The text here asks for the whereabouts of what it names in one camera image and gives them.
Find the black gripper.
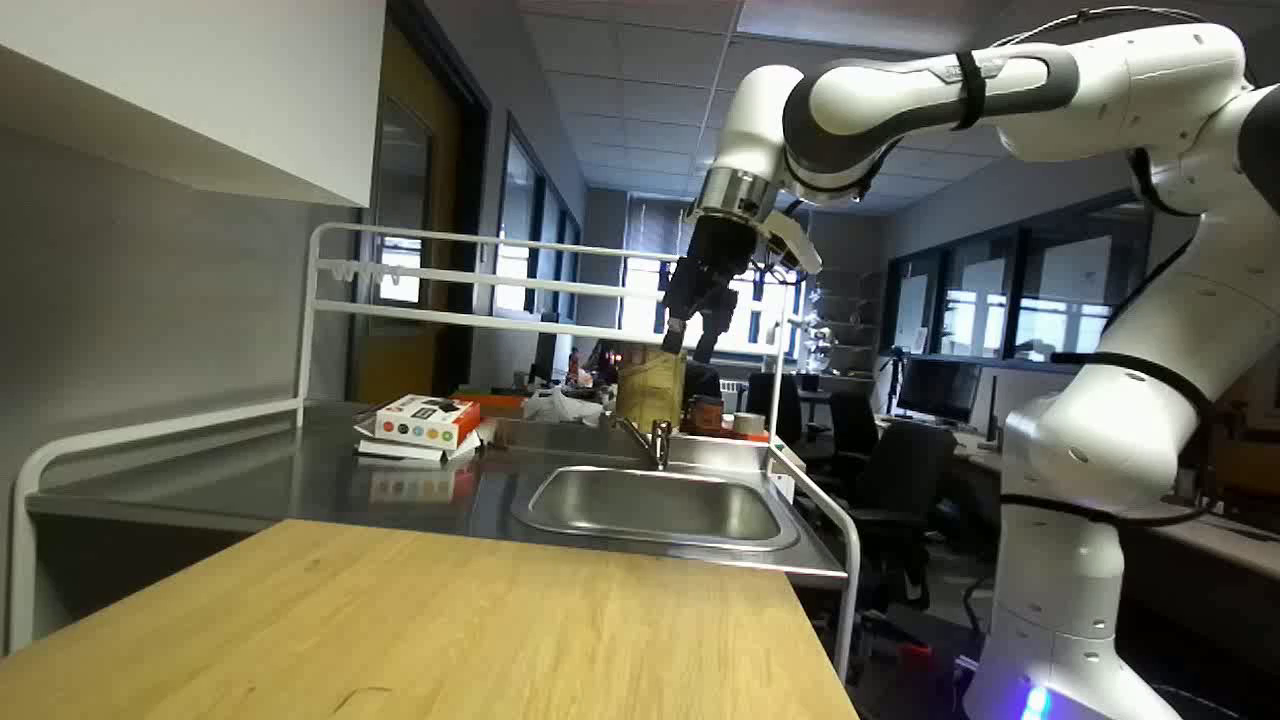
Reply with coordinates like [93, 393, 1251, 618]
[659, 211, 769, 368]

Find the metal faucet spout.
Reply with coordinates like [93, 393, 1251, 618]
[621, 408, 676, 475]

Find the yellow cloth bag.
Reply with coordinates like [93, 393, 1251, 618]
[612, 343, 690, 440]

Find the red small container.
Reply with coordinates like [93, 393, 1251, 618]
[678, 395, 731, 440]

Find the white plastic bag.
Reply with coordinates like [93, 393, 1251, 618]
[518, 380, 607, 433]

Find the stainless steel sink basin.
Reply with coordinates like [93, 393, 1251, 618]
[508, 454, 803, 561]

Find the orange object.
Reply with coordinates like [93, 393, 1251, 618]
[450, 383, 533, 420]

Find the dark computer monitor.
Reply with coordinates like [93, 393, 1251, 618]
[893, 353, 986, 433]

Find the black office chair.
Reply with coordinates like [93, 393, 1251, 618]
[827, 416, 958, 618]

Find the white flat book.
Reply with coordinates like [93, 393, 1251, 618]
[349, 416, 498, 466]

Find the red and white toy box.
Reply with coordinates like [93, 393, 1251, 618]
[366, 393, 486, 454]

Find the stainless steel counter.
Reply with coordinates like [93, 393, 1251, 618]
[25, 395, 854, 590]

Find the office desk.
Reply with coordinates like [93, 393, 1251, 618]
[946, 428, 1280, 582]

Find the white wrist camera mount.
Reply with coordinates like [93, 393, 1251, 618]
[761, 204, 827, 278]

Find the white metal rack frame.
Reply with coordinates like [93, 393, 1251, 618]
[4, 217, 866, 683]

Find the wooden door with dark frame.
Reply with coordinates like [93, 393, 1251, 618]
[349, 2, 491, 413]

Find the white wall cabinet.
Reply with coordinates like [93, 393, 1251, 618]
[0, 0, 392, 211]

